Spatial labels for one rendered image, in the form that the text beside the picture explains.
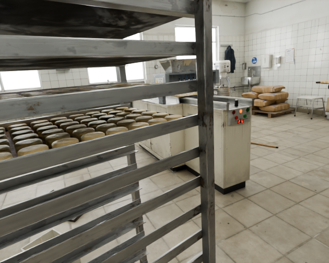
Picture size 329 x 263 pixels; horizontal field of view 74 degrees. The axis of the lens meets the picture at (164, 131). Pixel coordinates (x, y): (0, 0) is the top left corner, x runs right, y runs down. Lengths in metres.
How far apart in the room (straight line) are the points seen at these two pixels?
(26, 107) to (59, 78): 4.82
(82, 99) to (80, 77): 4.83
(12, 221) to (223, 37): 6.83
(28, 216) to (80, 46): 0.30
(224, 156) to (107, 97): 1.72
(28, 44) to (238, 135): 1.90
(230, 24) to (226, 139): 5.49
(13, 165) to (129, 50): 0.29
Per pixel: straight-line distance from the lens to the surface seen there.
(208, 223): 0.70
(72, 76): 5.23
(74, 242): 0.51
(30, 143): 0.51
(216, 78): 2.76
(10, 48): 0.41
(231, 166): 2.17
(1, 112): 0.40
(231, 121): 1.99
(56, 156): 0.42
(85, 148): 0.44
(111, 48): 0.45
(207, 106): 0.57
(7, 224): 0.46
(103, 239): 1.09
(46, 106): 0.41
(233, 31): 7.27
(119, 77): 0.92
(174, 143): 2.54
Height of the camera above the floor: 1.18
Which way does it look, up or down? 15 degrees down
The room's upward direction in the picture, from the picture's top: 4 degrees counter-clockwise
